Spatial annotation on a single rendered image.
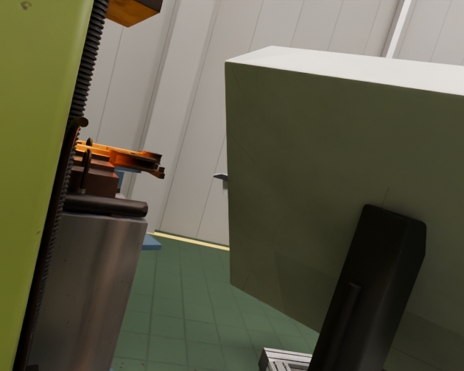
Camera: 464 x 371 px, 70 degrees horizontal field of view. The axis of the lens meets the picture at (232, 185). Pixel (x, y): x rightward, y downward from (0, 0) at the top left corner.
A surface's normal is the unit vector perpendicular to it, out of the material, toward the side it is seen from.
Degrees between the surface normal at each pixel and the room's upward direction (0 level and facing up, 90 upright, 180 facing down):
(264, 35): 90
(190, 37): 90
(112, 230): 90
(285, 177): 120
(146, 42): 90
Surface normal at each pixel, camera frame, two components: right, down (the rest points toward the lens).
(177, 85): 0.18, 0.18
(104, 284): 0.52, 0.26
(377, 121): -0.58, 0.44
